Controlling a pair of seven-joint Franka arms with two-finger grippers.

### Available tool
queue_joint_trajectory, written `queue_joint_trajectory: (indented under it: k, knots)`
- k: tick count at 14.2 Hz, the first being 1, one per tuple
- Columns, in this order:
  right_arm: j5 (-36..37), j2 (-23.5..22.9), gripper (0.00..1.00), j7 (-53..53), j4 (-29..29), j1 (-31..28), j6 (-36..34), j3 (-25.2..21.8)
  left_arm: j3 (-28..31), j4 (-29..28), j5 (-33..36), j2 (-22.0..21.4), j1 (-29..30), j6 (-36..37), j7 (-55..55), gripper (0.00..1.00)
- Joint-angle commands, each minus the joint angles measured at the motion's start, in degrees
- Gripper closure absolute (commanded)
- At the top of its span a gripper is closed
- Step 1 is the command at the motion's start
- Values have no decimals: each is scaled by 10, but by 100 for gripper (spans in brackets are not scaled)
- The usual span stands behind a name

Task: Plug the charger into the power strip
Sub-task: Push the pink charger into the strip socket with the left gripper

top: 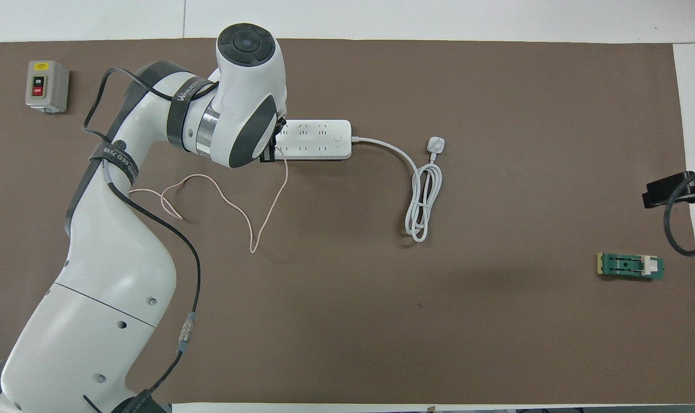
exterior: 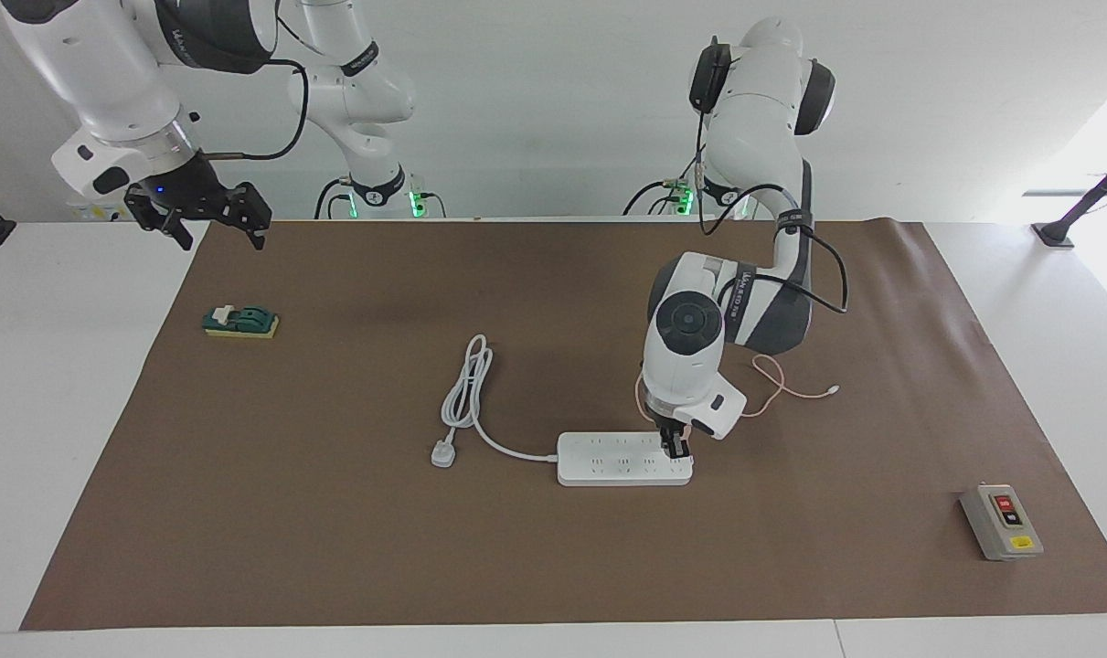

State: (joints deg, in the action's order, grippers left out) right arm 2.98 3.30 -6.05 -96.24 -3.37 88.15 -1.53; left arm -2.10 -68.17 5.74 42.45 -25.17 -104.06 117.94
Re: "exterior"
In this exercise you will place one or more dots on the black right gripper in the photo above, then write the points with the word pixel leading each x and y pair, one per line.
pixel 183 192

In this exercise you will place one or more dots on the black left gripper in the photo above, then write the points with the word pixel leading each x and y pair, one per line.
pixel 672 423

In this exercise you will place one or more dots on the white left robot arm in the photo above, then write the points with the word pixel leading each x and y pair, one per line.
pixel 690 356

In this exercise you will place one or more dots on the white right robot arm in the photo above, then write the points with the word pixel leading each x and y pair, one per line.
pixel 105 82

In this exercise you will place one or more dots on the white power strip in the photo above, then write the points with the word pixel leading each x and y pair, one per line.
pixel 608 461

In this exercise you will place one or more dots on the brown paper table mat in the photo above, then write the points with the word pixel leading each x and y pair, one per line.
pixel 425 548

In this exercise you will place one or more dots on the green knife switch yellow base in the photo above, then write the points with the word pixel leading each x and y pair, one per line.
pixel 242 322

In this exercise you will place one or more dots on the white wall socket box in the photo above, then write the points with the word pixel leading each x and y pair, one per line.
pixel 96 210

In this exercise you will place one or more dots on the grey on-off switch box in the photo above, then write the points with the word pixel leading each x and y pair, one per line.
pixel 1001 523

